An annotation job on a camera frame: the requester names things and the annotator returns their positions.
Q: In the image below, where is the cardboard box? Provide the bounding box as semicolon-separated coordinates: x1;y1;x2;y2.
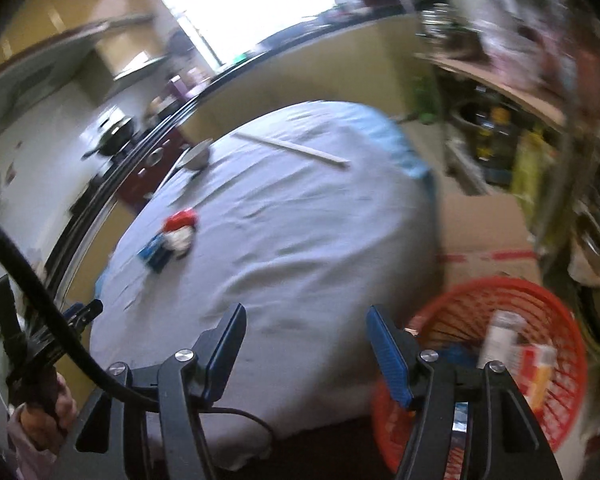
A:
436;192;544;289

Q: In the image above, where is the blue table cover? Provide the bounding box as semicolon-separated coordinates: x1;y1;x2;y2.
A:
94;104;437;292

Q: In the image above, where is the yellow kitchen base cabinet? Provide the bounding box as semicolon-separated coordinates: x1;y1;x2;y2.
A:
190;10;422;137
45;125;203;411

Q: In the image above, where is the blue plastic bag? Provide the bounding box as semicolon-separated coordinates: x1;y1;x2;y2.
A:
442;344;481;367

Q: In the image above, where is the black cable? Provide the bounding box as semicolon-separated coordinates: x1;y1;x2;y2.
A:
0;209;274;441

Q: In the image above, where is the range hood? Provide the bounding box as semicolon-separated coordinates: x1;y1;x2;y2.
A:
0;12;157;142

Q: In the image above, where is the white wrapper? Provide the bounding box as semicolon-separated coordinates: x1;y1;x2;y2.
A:
166;227;196;260

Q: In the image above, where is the red plastic bag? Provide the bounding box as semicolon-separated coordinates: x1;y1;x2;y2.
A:
161;210;201;235

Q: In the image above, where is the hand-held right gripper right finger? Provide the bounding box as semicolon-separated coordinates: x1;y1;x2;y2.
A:
366;305;563;480

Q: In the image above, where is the metal shelf rack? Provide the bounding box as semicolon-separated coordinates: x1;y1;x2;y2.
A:
395;0;600;311

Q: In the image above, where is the person's left hand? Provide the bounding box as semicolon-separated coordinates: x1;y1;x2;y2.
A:
20;372;79;454

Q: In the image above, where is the yellow cabinet above hood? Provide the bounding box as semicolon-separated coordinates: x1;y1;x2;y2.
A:
0;0;167;63

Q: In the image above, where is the green bottle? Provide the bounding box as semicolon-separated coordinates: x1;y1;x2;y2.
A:
412;77;444;124

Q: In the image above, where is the yellow green plastic bag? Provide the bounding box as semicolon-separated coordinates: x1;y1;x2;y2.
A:
512;129;557;202

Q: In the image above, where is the dark red oven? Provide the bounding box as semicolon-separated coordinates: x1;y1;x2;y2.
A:
115;132;191;206

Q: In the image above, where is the blue white carton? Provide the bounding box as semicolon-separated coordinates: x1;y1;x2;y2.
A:
136;234;174;275
476;310;525;371

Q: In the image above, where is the long wooden stick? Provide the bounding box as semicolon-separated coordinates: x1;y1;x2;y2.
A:
231;132;351;170

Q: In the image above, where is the orange plastic basket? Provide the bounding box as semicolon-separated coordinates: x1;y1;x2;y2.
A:
371;277;589;478

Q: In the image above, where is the red white box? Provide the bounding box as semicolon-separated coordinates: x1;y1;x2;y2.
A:
510;344;560;409

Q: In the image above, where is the small yellow wall cabinet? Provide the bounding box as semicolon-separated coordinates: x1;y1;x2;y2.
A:
92;42;169;97

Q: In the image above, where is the person's left forearm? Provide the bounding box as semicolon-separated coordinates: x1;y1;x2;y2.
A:
5;410;57;480

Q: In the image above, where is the black wok with lid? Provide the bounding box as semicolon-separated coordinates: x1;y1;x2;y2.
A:
82;110;136;159

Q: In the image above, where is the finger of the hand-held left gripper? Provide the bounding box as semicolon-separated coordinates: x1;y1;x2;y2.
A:
62;299;104;329

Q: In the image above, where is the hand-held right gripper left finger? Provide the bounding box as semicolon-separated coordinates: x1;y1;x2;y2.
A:
62;302;247;480

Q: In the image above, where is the small wall fan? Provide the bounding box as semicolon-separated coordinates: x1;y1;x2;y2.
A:
165;30;201;69

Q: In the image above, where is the window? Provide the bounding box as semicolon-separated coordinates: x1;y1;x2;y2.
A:
135;0;342;69

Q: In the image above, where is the round table with grey cloth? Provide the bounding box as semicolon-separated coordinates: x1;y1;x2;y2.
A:
89;100;438;466

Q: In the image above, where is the white bowl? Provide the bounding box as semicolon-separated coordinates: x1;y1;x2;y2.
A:
171;139;212;174

